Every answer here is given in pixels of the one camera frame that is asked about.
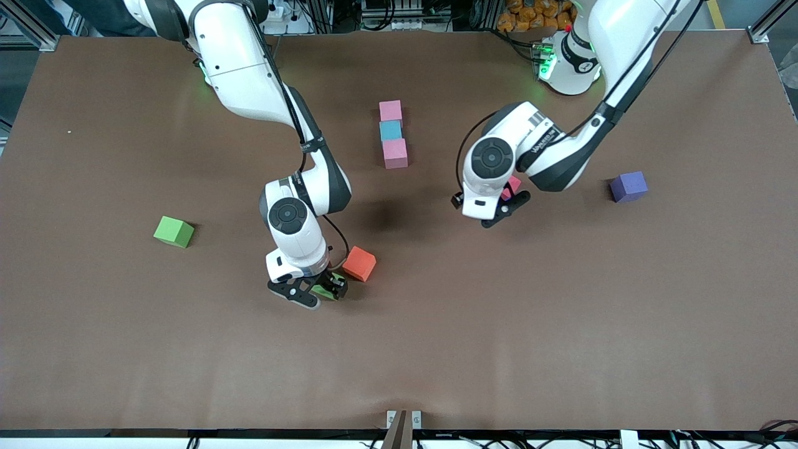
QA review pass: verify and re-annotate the orange foam cube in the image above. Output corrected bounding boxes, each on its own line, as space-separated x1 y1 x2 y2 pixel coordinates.
342 246 377 282

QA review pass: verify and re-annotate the purple foam cube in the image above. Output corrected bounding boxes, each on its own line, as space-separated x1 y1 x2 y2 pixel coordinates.
610 171 649 203

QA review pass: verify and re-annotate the electrical control unit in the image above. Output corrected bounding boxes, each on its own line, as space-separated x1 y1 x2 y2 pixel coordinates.
360 0 417 32

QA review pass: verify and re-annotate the pile of orange objects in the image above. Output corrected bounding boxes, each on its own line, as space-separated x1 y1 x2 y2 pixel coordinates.
497 0 577 33

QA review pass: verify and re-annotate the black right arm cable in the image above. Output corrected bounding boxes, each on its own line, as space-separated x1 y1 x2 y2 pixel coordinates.
246 0 350 269

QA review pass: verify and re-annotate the brown camera pole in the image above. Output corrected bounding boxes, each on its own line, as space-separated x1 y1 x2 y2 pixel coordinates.
382 410 413 449

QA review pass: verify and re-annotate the silver aluminium frame profile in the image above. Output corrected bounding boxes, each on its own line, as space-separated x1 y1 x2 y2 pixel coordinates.
0 0 61 52
748 0 787 44

